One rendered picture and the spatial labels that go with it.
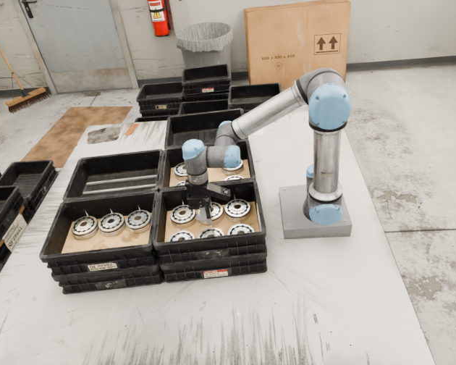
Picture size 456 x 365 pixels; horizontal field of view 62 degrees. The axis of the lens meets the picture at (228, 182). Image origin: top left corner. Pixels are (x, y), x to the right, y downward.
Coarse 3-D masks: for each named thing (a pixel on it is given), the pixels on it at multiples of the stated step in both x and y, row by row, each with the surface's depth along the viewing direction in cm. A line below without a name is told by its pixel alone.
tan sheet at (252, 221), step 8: (224, 208) 157; (168, 216) 156; (224, 216) 153; (256, 216) 151; (168, 224) 152; (200, 224) 151; (216, 224) 150; (224, 224) 150; (232, 224) 149; (240, 224) 149; (248, 224) 148; (256, 224) 148; (168, 232) 149; (192, 232) 148; (224, 232) 146
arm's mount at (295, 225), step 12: (288, 192) 171; (300, 192) 170; (288, 204) 165; (300, 204) 164; (288, 216) 160; (300, 216) 159; (348, 216) 155; (288, 228) 155; (300, 228) 154; (312, 228) 153; (324, 228) 153; (336, 228) 153; (348, 228) 152
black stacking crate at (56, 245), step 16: (64, 208) 154; (80, 208) 155; (96, 208) 156; (112, 208) 156; (128, 208) 157; (144, 208) 158; (64, 224) 152; (64, 240) 150; (112, 256) 135; (128, 256) 135; (144, 256) 135; (64, 272) 138; (80, 272) 138
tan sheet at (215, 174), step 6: (246, 162) 179; (210, 168) 178; (216, 168) 178; (246, 168) 176; (210, 174) 175; (216, 174) 174; (222, 174) 174; (240, 174) 173; (246, 174) 172; (174, 180) 174; (180, 180) 173; (210, 180) 171; (216, 180) 171
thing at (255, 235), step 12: (252, 180) 153; (168, 192) 153; (156, 216) 142; (156, 228) 139; (264, 228) 132; (156, 240) 133; (180, 240) 131; (192, 240) 131; (204, 240) 131; (216, 240) 131; (228, 240) 131; (240, 240) 132
